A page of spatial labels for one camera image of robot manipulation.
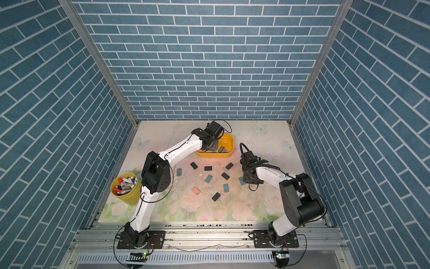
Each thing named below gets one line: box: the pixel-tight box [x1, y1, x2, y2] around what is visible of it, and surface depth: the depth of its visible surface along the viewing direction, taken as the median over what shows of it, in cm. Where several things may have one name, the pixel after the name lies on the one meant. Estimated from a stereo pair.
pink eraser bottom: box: [191, 186, 202, 196], surface depth 91 cm
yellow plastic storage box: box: [195, 133, 235, 159], surface depth 105 cm
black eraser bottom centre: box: [211, 192, 222, 202], surface depth 88 cm
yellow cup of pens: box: [110, 172, 142, 206], surface depth 79 cm
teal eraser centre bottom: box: [223, 183, 229, 193], surface depth 93 cm
